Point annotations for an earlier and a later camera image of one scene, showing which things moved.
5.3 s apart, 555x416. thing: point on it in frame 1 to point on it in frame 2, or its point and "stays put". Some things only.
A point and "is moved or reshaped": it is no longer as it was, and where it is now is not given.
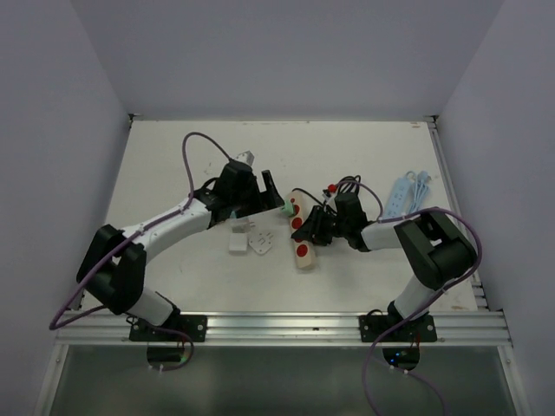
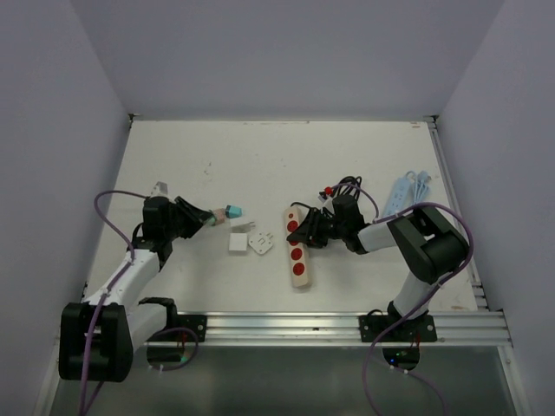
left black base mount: (195, 326) stays put
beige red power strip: (304, 250) is moved or reshaped
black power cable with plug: (326, 195) to (347, 196)
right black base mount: (421, 329) stays put
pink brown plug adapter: (242, 226) is moved or reshaped
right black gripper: (313, 231) stays put
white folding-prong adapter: (261, 243) stays put
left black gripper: (264, 199) to (192, 213)
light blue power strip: (409, 193) stays put
